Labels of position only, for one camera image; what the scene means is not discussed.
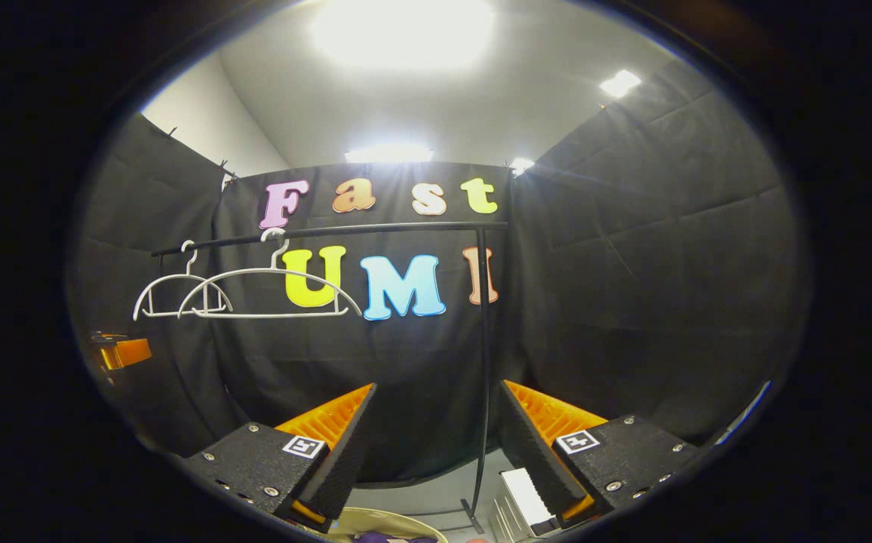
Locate black metal clothes rack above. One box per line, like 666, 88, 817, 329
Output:
151, 220, 511, 535

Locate white box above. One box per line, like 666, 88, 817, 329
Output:
490, 468, 557, 542

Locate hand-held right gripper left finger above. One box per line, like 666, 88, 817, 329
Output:
180, 382, 378, 529

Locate purple ribbed shirt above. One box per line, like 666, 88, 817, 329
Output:
352, 531, 438, 543

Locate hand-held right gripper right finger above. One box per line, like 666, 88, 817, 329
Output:
498, 379, 701, 529

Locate white plastic clothes hanger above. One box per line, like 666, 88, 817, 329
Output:
178, 228, 363, 320
133, 240, 233, 321

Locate beige laundry hamper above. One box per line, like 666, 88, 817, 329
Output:
323, 507, 448, 543

